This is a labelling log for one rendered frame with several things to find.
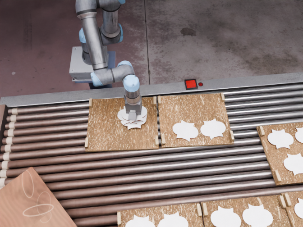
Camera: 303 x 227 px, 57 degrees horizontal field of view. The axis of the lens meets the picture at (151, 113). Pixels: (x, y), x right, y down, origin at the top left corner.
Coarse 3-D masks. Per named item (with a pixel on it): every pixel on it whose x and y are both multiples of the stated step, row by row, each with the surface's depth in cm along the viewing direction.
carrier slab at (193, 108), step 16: (176, 96) 173; (192, 96) 173; (208, 96) 173; (160, 112) 167; (176, 112) 167; (192, 112) 167; (208, 112) 167; (224, 112) 167; (160, 128) 161; (176, 144) 156; (192, 144) 156; (208, 144) 156; (224, 144) 156
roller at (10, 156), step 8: (240, 136) 161; (248, 136) 162; (256, 136) 163; (160, 144) 158; (8, 152) 155; (16, 152) 155; (24, 152) 155; (32, 152) 155; (40, 152) 155; (48, 152) 155; (56, 152) 155; (64, 152) 155; (72, 152) 156; (80, 152) 156; (88, 152) 157; (0, 160) 154
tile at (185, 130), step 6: (174, 126) 161; (180, 126) 161; (186, 126) 161; (192, 126) 161; (174, 132) 159; (180, 132) 159; (186, 132) 159; (192, 132) 159; (186, 138) 157; (192, 138) 157
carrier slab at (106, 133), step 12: (96, 108) 168; (108, 108) 168; (120, 108) 168; (96, 120) 164; (108, 120) 164; (156, 120) 164; (96, 132) 159; (108, 132) 159; (120, 132) 159; (132, 132) 159; (144, 132) 159; (156, 132) 159; (96, 144) 156; (108, 144) 156; (120, 144) 156; (132, 144) 156; (144, 144) 156
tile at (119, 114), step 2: (124, 106) 165; (124, 108) 164; (120, 110) 163; (122, 110) 163; (120, 112) 163; (118, 114) 162; (120, 114) 162; (118, 116) 161; (120, 116) 161; (120, 118) 160; (122, 118) 160; (120, 120) 161; (122, 120) 160; (124, 120) 160; (126, 120) 160; (124, 122) 159; (126, 122) 159; (128, 122) 159; (134, 122) 159; (136, 122) 159; (124, 124) 159
